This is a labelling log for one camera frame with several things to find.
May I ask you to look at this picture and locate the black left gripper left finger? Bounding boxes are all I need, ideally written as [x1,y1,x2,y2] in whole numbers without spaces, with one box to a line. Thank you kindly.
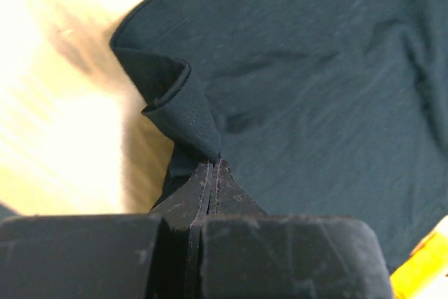
[1,163,214,298]

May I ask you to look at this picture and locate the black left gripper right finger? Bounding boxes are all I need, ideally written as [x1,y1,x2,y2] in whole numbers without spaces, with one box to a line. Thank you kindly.
[199,161,392,298]

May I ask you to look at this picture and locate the black t shirt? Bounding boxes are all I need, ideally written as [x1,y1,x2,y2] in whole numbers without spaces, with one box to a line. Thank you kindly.
[111,0,447,270]

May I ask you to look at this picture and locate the yellow plastic bin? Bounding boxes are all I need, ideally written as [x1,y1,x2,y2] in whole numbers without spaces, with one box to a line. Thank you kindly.
[390,231,447,299]

